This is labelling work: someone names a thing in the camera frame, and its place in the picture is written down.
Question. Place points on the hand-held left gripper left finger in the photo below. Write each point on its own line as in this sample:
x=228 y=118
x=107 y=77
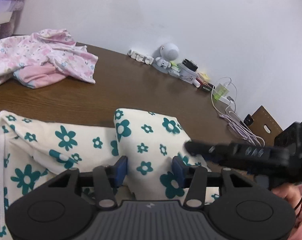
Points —
x=122 y=170

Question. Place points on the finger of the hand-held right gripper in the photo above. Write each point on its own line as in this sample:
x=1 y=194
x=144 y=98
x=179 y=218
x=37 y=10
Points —
x=231 y=163
x=228 y=150

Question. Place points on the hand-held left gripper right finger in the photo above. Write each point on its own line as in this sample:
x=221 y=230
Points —
x=178 y=171

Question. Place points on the cream green-flowered garment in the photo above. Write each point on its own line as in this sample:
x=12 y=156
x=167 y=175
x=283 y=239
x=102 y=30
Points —
x=146 y=135

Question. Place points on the person's right hand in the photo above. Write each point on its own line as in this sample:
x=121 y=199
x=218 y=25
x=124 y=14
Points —
x=287 y=192

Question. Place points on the small black square item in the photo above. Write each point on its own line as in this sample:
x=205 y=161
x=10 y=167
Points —
x=248 y=120

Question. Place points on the brown cardboard panel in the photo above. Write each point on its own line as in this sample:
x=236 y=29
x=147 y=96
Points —
x=260 y=120

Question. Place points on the white power strip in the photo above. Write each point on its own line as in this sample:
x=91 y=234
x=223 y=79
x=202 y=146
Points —
x=227 y=101

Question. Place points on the red black box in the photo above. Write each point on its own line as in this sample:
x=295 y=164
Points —
x=206 y=87

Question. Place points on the white tube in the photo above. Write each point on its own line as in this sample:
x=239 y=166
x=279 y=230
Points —
x=196 y=83

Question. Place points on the pale yellow small box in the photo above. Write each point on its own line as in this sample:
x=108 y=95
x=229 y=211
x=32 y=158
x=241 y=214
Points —
x=203 y=75

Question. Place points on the black charger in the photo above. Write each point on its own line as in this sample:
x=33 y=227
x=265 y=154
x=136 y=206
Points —
x=190 y=65

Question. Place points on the white robot-shaped speaker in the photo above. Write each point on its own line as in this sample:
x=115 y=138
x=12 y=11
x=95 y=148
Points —
x=169 y=51

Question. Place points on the pink floral garment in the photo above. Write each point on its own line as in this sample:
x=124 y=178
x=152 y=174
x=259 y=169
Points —
x=28 y=52

